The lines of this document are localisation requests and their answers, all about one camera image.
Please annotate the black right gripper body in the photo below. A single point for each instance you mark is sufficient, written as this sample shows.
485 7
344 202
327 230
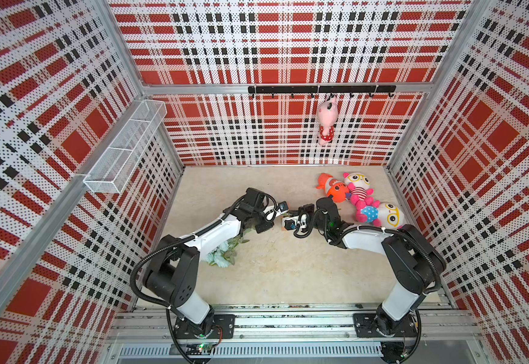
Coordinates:
313 222

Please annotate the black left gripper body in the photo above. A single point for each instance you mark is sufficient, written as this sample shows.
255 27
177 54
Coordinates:
259 221

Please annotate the white rose bouquet green stems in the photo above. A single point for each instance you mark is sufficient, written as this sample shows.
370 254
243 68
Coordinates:
225 254

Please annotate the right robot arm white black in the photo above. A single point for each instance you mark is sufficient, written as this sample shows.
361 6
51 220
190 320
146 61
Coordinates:
416 265

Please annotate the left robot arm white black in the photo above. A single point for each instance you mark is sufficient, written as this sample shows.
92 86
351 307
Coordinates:
167 276

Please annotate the orange fish plush toy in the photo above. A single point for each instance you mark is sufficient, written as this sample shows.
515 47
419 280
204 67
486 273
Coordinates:
333 188

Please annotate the pink striped owl plush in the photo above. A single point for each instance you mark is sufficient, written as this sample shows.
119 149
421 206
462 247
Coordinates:
360 191

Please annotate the white blue owl plush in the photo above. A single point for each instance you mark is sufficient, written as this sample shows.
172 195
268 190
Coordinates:
387 215

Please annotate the pink hanging plush toy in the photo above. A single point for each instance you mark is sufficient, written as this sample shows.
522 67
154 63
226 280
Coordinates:
327 114

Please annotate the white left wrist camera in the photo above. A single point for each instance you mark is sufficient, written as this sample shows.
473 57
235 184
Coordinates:
274 211

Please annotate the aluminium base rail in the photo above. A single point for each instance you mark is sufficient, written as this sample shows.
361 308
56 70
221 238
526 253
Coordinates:
298 333

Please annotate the black hook rail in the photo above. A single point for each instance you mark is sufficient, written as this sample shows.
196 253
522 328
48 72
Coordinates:
359 89

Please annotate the white wire mesh basket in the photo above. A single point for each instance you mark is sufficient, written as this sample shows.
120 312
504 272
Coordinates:
115 167

